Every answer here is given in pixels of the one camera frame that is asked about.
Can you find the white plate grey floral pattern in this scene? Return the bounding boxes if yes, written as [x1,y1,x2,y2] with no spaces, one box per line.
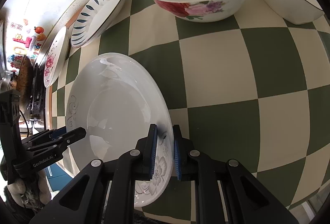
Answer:
[65,53,174,207]

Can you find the left white gloved hand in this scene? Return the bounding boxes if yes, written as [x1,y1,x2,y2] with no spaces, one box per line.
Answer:
[4,170,51,212]

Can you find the blue cabinet door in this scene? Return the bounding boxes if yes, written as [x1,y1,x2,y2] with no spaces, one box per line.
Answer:
[45,164,72,191]

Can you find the black induction cooktop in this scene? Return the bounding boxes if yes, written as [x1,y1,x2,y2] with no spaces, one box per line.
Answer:
[29,64,46,132]

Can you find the white plate pink rose pattern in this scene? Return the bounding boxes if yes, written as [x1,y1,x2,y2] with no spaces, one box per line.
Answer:
[44,26,69,88]

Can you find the green checkered orange-edged mat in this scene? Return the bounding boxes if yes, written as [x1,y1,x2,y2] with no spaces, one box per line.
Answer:
[47,0,329,223]

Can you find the colourful fridge magnets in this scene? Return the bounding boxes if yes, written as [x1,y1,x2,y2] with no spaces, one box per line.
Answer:
[5,19,47,73]

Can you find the white plate blue leaf rim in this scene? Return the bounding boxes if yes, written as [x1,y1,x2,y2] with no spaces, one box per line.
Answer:
[71,0,125,49]

